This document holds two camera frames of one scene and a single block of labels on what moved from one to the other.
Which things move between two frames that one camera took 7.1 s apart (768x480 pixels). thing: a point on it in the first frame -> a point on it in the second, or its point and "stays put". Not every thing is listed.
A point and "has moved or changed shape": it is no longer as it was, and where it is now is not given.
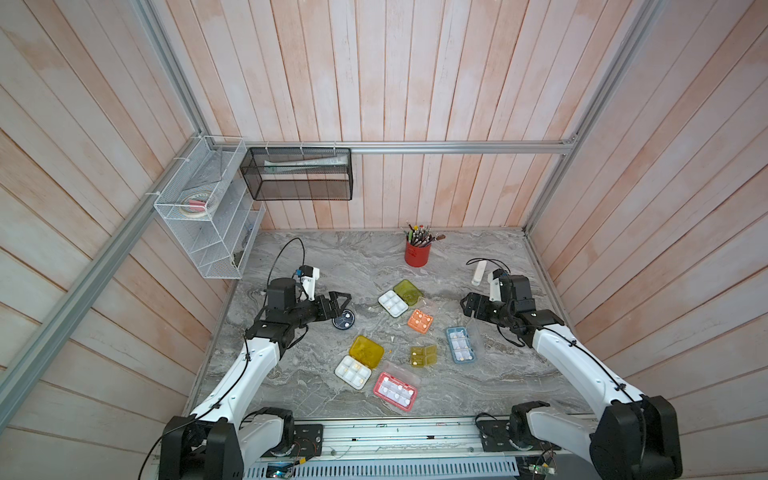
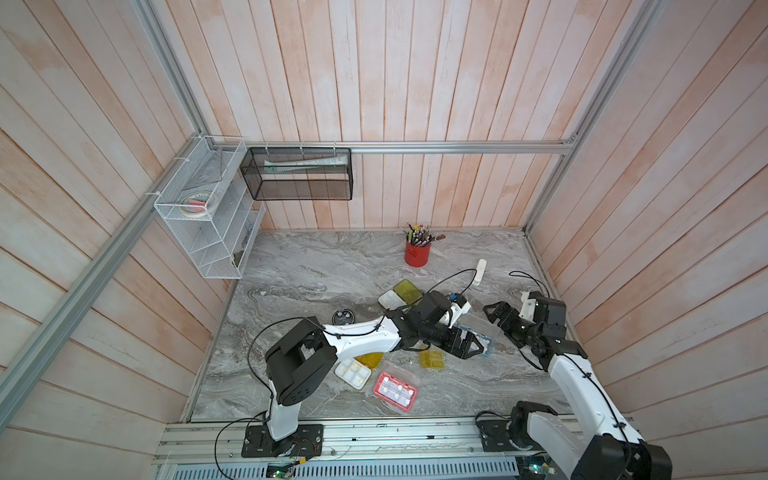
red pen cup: (416, 256) stays put
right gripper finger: (470, 303) -> (500, 312)
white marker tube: (479, 272) stays put
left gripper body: (313, 311) -> (445, 338)
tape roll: (194, 205) stays put
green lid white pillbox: (397, 301) stays put
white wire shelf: (211, 207) stays put
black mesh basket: (298, 173) stays put
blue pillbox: (460, 345) has moved or changed shape
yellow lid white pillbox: (355, 368) stays put
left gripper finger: (334, 297) -> (466, 346)
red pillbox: (395, 392) stays put
